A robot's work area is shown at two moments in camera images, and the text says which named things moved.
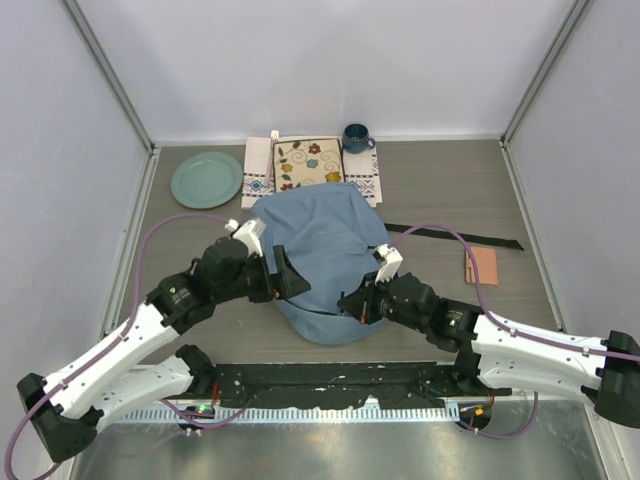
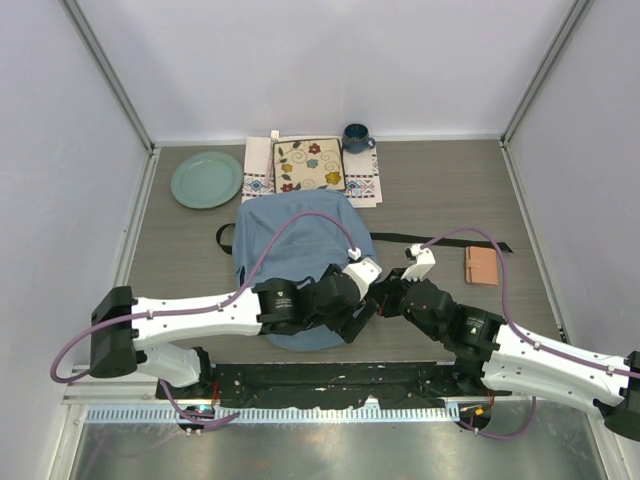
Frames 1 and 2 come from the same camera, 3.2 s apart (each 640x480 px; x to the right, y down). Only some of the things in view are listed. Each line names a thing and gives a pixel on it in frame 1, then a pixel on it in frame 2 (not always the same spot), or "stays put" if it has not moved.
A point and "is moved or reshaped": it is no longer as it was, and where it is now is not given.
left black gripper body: [254, 281] to [346, 325]
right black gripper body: [383, 303] stays put
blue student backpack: [331, 232] is moved or reshaped
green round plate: [205, 180] stays put
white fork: [274, 136] stays put
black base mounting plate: [386, 386] stays put
